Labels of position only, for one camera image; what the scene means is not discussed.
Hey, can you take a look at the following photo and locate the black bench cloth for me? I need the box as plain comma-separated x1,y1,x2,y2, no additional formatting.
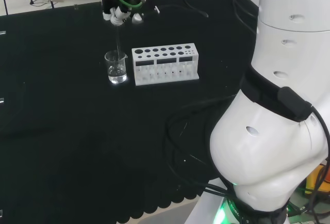
0,0,260,224

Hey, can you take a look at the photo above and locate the pale robot mounting plate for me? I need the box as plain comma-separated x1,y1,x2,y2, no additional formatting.
185,177,234,224

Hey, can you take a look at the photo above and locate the white test tube rack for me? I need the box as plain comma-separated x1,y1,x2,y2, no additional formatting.
131,42,201,87

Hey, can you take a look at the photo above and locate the clear glass beaker with water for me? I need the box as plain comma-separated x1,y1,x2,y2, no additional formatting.
104,50,128,85

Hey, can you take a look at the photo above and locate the clear glass rod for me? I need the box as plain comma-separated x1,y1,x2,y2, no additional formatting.
114,23,122,66

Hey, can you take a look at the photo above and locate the yellow stop button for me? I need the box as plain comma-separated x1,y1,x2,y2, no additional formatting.
305,173,323,196

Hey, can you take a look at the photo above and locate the orange cable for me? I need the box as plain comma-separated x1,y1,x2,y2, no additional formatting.
312,164,330,203

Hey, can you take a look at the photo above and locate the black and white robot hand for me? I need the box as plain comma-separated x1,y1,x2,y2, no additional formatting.
101,0,161,26

